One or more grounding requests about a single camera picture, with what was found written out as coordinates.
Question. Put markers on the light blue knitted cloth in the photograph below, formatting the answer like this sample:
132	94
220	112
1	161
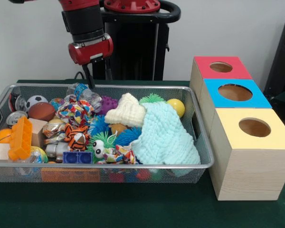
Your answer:
166	137

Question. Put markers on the tiger plush toy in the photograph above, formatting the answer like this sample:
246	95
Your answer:
74	137

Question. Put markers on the long orange toy brick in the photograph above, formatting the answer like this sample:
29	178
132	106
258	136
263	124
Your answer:
20	137

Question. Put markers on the blue plastic toy brick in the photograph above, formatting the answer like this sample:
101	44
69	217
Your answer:
77	158

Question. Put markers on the wooden box with three holes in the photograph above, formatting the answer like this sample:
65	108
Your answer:
249	166

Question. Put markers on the cream knitted cloth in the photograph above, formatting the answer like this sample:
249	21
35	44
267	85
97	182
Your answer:
128	114

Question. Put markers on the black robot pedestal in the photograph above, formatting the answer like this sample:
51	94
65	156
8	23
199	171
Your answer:
137	47

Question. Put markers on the brown toy football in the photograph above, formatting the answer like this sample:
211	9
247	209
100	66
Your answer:
41	111

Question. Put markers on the orange ball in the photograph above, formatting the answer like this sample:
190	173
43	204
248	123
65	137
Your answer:
2	136

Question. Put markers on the purple spiky ball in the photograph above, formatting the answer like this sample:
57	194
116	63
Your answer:
109	105

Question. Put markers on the small soccer ball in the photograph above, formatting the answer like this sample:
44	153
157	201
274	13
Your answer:
35	101

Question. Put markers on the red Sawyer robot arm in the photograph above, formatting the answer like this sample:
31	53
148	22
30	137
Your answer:
83	21

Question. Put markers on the yellow ball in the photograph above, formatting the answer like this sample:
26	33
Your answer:
177	105

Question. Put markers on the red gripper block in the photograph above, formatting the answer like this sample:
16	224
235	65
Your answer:
91	51

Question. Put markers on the crushed clear plastic bottle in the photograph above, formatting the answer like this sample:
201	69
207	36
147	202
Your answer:
85	95

